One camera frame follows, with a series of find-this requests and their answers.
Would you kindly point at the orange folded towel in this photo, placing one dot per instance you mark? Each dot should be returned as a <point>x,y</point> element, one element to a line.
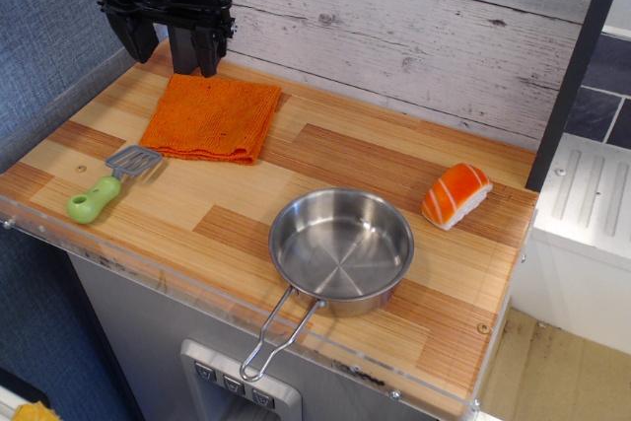
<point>212,119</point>

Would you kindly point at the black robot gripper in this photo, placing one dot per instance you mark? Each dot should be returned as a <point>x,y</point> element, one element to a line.
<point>198,30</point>

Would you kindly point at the toy salmon sushi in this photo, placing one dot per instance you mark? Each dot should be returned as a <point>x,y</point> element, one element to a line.
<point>454,195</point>

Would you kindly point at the stainless steel pan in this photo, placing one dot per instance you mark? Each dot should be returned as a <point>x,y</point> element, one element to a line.
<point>342,252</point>

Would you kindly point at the grey dispenser control panel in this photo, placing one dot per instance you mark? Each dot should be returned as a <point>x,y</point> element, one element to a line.
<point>220,393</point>

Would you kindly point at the white ribbed appliance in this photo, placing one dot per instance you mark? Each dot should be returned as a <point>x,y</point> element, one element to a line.
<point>575,272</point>

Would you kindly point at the yellow object at corner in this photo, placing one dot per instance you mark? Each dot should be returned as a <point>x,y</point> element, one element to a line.
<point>34,412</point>

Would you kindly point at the black vertical frame post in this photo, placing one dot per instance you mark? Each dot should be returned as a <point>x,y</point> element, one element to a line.
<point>583,51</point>

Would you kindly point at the green spatula with grey blade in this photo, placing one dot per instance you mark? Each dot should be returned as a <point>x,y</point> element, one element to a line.
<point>134,160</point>

